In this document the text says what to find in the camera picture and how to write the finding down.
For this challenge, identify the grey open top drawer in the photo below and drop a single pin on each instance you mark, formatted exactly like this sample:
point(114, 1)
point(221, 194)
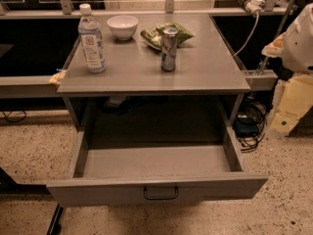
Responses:
point(114, 171)

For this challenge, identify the green chip bag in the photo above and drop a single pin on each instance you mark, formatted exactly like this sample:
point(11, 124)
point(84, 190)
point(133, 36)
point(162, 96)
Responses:
point(152, 35)

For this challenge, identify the grey metal cabinet frame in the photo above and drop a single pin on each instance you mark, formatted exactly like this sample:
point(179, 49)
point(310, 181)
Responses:
point(135, 99)

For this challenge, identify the white ceramic bowl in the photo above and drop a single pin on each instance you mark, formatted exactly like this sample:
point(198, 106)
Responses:
point(122, 27)

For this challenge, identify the white power plug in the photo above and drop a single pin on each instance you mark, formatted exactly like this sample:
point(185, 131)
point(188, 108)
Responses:
point(254, 6)

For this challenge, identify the yellow tape piece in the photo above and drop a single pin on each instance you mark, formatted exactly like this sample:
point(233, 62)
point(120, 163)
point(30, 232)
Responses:
point(58, 77)

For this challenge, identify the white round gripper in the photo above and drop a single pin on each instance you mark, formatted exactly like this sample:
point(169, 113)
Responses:
point(299, 44)

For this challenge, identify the black drawer handle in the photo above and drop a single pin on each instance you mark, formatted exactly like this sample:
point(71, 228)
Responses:
point(160, 194)

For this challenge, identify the silver blue redbull can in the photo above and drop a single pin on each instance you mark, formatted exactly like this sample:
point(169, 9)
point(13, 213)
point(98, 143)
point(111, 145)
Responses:
point(169, 39)

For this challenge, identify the clear plastic water bottle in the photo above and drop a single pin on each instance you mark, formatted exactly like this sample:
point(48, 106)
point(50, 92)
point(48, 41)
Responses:
point(91, 40)

